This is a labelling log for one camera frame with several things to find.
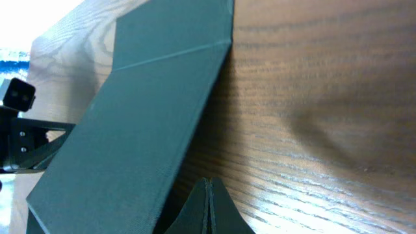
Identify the black gift box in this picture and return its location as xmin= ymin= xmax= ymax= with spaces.
xmin=27 ymin=0 xmax=233 ymax=234

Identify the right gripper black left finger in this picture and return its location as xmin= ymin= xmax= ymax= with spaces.
xmin=165 ymin=178 xmax=209 ymax=234

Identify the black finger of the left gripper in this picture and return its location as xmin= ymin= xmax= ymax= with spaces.
xmin=9 ymin=118 xmax=75 ymax=172

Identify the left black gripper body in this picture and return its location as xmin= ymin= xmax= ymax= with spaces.
xmin=1 ymin=106 xmax=18 ymax=172

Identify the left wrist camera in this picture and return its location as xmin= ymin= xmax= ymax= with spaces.
xmin=1 ymin=78 xmax=36 ymax=112

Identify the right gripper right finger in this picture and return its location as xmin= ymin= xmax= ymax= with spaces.
xmin=209 ymin=177 xmax=255 ymax=234

